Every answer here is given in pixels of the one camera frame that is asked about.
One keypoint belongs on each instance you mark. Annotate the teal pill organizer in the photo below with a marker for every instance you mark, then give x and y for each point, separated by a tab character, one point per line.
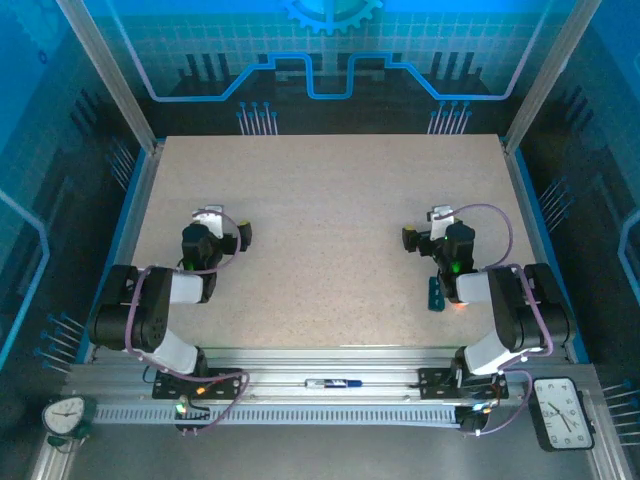
435	300

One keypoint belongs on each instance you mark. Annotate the white pill bottle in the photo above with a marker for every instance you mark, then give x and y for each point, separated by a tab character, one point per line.
459	305

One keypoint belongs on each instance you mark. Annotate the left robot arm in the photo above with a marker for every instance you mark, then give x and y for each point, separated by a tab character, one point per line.
130	305

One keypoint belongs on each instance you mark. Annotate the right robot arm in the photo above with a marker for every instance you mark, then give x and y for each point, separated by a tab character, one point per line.
510	310

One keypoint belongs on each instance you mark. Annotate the blue marker pen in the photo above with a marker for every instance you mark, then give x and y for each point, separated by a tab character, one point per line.
335	383

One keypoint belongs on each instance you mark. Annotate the small circuit board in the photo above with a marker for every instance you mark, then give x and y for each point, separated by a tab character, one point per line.
185	407
480	409

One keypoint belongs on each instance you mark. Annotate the black rectangular clock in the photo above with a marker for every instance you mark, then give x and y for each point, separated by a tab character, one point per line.
560	415

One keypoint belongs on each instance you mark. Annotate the round green alarm clock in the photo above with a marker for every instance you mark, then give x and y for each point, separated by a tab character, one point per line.
64	415

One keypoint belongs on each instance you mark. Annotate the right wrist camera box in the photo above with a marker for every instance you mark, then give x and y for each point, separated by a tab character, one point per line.
440	222

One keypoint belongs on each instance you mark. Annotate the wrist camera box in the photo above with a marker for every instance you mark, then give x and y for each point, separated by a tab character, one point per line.
440	222
212	220

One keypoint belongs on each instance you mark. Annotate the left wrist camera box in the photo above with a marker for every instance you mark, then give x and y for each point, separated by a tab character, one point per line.
212	220

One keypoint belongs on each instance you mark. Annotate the aluminium table side rail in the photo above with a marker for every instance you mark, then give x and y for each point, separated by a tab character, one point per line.
127	240
525	200

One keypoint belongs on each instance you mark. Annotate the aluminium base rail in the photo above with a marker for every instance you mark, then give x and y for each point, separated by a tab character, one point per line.
300	362

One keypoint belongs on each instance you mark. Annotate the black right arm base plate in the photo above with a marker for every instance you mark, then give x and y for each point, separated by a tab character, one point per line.
430	385

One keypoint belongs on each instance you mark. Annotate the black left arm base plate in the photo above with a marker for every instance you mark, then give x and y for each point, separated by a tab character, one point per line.
162	389

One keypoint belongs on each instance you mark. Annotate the aluminium frame post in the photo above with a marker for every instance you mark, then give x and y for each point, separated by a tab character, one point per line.
116	80
544	80

